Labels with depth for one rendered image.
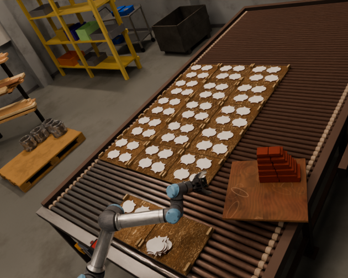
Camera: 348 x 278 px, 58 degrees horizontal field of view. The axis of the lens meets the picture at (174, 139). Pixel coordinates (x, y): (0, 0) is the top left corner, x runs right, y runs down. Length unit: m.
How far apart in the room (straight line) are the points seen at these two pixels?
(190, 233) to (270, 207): 0.55
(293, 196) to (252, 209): 0.26
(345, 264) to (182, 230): 1.43
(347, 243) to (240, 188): 1.26
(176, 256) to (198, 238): 0.18
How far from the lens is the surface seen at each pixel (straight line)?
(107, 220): 1.82
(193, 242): 2.15
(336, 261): 3.06
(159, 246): 2.15
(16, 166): 5.71
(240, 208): 2.09
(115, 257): 2.36
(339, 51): 3.74
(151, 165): 2.79
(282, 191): 2.14
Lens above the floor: 2.68
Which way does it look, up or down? 36 degrees down
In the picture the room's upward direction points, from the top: 23 degrees counter-clockwise
